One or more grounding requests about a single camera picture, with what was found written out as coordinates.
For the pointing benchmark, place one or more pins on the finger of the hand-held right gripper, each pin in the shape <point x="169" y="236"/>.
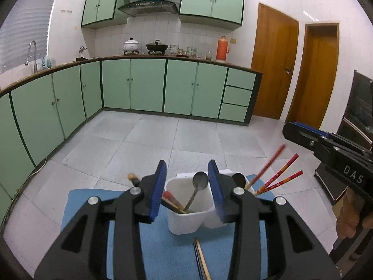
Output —
<point x="313" y="129"/>
<point x="297" y="135"/>

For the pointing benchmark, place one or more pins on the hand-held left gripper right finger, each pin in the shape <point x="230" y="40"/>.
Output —
<point x="217" y="192"/>

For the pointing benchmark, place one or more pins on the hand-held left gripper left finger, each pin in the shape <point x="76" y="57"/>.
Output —
<point x="157" y="192"/>

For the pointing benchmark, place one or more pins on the red patterned bamboo chopstick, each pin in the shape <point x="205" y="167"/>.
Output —
<point x="284" y="167"/>
<point x="271" y="163"/>
<point x="285" y="180"/>
<point x="168" y="195"/>

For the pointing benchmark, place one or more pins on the white plastic utensil holder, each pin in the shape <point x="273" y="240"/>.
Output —
<point x="214" y="224"/>
<point x="189" y="221"/>

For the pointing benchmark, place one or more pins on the black chopstick with silver band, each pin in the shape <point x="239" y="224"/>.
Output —
<point x="197" y="256"/>

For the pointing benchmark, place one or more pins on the person's right hand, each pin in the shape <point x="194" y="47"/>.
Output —
<point x="349" y="213"/>

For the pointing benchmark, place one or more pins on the dark glass-front cabinet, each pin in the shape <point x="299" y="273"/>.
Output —
<point x="358" y="108"/>

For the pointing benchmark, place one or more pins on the blue tablecloth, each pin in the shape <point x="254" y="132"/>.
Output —
<point x="163" y="248"/>

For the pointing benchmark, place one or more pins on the closed wooden door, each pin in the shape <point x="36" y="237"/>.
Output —
<point x="274" y="64"/>

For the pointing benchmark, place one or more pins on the green kitchen base cabinets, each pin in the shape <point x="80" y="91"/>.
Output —
<point x="145" y="84"/>

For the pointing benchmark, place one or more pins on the orange thermos flask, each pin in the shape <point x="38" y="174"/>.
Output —
<point x="222" y="49"/>

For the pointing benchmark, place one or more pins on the small glass jar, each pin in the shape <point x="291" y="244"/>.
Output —
<point x="208" y="54"/>

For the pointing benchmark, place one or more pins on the patterned ceramic cup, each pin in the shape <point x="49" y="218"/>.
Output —
<point x="174" y="49"/>
<point x="191" y="51"/>

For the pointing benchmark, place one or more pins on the black wok with lid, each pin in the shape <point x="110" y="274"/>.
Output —
<point x="157" y="46"/>

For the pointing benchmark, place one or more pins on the white lidded cooking pot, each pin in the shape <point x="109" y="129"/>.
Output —
<point x="131" y="46"/>

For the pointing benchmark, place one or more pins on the small metal kettle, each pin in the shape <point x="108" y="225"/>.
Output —
<point x="81" y="53"/>

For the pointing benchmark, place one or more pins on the clear glass jar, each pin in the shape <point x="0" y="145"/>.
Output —
<point x="48" y="62"/>

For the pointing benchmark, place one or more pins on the black range hood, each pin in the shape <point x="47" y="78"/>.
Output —
<point x="148" y="7"/>

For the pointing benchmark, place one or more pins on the chrome kitchen faucet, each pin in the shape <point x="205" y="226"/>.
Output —
<point x="32" y="46"/>

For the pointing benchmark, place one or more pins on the window blinds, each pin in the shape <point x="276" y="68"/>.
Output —
<point x="26" y="35"/>

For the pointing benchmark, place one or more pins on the wooden door with frame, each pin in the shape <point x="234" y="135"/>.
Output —
<point x="317" y="78"/>

